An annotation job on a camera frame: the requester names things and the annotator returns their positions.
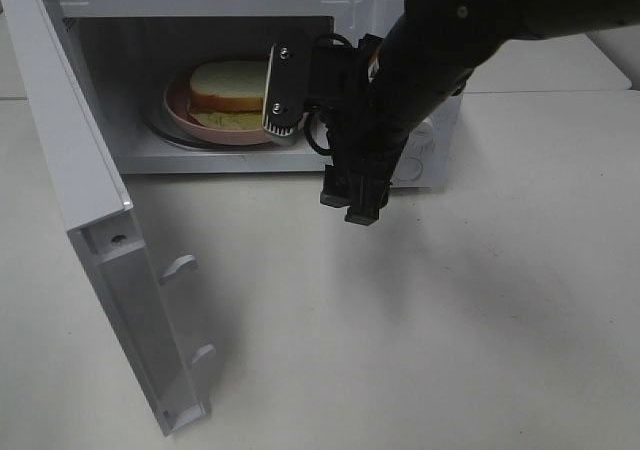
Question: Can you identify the glass turntable plate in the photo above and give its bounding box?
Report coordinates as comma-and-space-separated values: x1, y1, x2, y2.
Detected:
142, 114, 321, 152

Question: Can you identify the pink plate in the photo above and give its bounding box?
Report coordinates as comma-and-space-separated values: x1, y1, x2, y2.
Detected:
163, 67, 269, 146

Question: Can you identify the round white door button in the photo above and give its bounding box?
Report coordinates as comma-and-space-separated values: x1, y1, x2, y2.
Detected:
394, 157, 423, 182

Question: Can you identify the white microwave door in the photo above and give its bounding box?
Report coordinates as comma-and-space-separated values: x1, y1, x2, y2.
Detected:
2, 0, 214, 435

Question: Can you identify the white microwave oven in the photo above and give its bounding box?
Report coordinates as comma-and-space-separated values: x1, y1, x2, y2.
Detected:
14, 0, 486, 192

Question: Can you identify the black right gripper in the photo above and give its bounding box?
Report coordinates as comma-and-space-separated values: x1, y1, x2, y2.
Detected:
305, 33, 410, 226

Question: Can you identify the white bread sandwich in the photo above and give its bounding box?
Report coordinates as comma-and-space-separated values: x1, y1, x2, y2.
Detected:
187, 60, 268, 130

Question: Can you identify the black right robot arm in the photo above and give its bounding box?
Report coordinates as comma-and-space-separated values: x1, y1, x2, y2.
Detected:
308, 0, 639, 225

